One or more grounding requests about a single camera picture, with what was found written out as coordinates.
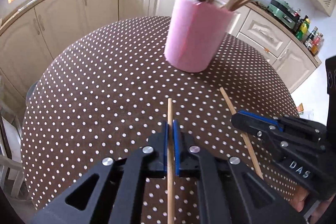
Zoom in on green electric cooker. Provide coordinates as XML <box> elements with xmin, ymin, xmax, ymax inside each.
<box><xmin>267</xmin><ymin>0</ymin><xmax>300</xmax><ymax>31</ymax></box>

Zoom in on dark sauce bottle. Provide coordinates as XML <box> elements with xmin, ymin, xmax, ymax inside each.
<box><xmin>304</xmin><ymin>27</ymin><xmax>318</xmax><ymax>50</ymax></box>

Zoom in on pink cylindrical utensil cup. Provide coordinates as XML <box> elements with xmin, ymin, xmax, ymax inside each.
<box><xmin>164</xmin><ymin>0</ymin><xmax>234</xmax><ymax>73</ymax></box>

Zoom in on red capped sauce bottle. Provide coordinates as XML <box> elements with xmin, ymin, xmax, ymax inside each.
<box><xmin>310</xmin><ymin>32</ymin><xmax>323</xmax><ymax>56</ymax></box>

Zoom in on green bottle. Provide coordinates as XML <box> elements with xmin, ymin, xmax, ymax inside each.
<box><xmin>295</xmin><ymin>16</ymin><xmax>310</xmax><ymax>41</ymax></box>

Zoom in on brown polka dot tablecloth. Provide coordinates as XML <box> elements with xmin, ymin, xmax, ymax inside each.
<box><xmin>22</xmin><ymin>16</ymin><xmax>297</xmax><ymax>223</ymax></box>

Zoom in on person's right hand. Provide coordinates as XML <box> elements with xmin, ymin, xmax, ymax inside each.
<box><xmin>290</xmin><ymin>186</ymin><xmax>309</xmax><ymax>212</ymax></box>

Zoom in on cream lower kitchen cabinets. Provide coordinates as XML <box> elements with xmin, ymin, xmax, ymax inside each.
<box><xmin>1</xmin><ymin>0</ymin><xmax>321</xmax><ymax>113</ymax></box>

